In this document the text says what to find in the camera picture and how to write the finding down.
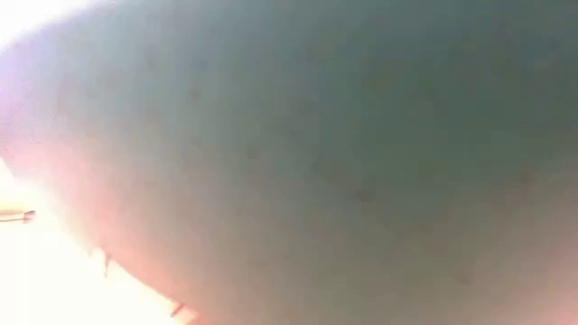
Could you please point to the pale grey bowl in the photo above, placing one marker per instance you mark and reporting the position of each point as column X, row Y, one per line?
column 316, row 158

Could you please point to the thin pale bar dark tip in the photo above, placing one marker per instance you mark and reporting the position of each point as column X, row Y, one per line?
column 13, row 216

